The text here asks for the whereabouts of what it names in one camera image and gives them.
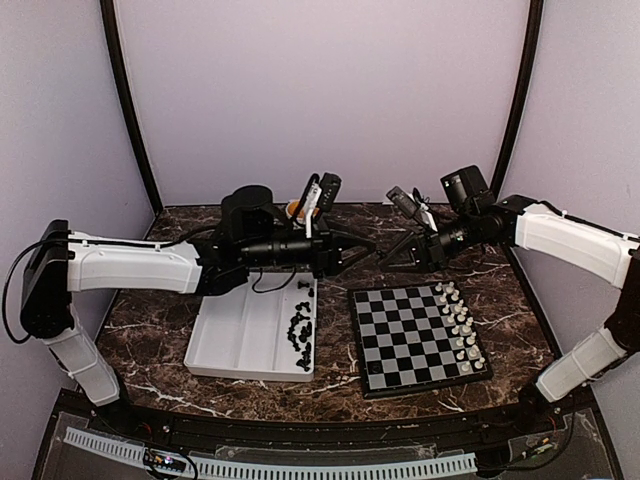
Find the white plastic tray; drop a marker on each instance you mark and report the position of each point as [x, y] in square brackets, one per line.
[242, 335]

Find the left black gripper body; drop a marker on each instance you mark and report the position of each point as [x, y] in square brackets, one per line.
[322, 260]

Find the black white chess board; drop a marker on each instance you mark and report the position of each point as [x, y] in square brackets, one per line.
[393, 330]

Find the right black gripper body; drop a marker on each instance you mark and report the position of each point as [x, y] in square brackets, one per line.
[435, 251]

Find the black front rail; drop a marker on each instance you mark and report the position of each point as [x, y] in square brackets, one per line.
[336, 416]

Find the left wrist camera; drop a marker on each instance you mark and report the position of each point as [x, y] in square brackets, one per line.
[318, 197]

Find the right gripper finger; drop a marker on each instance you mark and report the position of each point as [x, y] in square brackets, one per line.
[410, 244]
[403, 264]

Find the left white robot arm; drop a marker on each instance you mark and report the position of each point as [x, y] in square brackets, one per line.
[208, 261]

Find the yellow patterned mug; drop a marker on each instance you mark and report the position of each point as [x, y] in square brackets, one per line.
[295, 210]

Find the right black frame post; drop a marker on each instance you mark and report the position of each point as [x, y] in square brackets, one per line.
[521, 89]

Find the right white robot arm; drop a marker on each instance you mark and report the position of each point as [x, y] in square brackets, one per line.
[534, 225]

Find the black chess pieces pile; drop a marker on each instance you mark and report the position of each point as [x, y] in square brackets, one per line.
[300, 333]

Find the left black frame post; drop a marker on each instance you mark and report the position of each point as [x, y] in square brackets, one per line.
[128, 109]

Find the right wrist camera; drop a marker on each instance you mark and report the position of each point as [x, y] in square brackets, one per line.
[413, 206]

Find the black frame post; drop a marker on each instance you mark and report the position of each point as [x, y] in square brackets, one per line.
[128, 109]
[521, 89]

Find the white slotted cable duct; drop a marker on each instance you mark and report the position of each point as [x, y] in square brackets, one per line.
[260, 463]

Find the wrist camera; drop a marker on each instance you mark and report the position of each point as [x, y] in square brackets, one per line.
[413, 206]
[318, 197]

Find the white chess piece row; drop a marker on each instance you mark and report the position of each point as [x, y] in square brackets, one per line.
[456, 338]

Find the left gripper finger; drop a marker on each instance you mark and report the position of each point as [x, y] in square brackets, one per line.
[347, 240]
[349, 256]

